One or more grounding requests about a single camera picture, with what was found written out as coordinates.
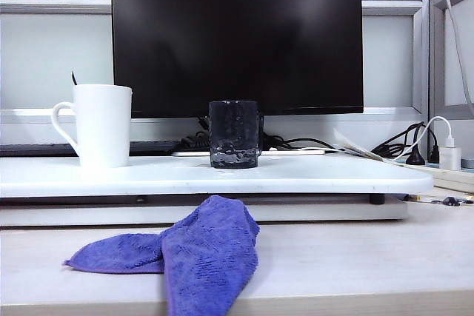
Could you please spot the black textured glass cup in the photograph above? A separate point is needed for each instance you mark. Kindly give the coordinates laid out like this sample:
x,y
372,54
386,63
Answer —
x,y
231,134

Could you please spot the white raised platform board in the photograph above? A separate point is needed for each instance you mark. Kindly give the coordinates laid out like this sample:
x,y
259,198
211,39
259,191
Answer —
x,y
314,178

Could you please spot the black computer monitor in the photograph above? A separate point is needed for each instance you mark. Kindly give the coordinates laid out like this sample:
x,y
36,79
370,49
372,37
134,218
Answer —
x,y
259,35

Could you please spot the white platform base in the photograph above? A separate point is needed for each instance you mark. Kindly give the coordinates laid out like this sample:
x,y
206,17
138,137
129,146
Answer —
x,y
314,212

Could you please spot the stack of papers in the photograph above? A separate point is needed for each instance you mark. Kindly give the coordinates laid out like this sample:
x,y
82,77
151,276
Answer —
x,y
352,146

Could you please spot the purple microfiber cloth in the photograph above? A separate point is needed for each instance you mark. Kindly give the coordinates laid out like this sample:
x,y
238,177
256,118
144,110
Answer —
x,y
203,257

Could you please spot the white ceramic mug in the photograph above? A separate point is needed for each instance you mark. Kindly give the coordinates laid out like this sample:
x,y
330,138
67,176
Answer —
x,y
103,127

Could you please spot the black rubber platform foot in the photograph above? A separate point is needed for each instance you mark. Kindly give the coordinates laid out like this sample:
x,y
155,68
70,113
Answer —
x,y
377,199

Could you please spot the thin metal stirrer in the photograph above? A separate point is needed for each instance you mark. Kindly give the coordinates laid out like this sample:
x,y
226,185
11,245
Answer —
x,y
74,78

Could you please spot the round black power plug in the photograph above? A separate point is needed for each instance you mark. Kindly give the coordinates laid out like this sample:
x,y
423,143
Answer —
x,y
415,159

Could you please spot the black keyboard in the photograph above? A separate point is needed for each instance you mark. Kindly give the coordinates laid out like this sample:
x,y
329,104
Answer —
x,y
37,148

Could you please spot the white USB charger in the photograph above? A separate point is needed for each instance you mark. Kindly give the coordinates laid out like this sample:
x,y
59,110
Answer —
x,y
451,158

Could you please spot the small black clip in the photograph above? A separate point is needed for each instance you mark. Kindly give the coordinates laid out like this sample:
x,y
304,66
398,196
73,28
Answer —
x,y
451,201

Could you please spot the white power strip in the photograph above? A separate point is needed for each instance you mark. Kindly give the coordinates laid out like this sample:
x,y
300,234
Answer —
x,y
456,179

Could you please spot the grey back partition frame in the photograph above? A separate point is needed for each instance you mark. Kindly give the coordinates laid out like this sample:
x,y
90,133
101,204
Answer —
x,y
417,72

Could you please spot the grey side partition frame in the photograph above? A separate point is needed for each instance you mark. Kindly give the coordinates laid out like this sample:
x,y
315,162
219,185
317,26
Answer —
x,y
437,53

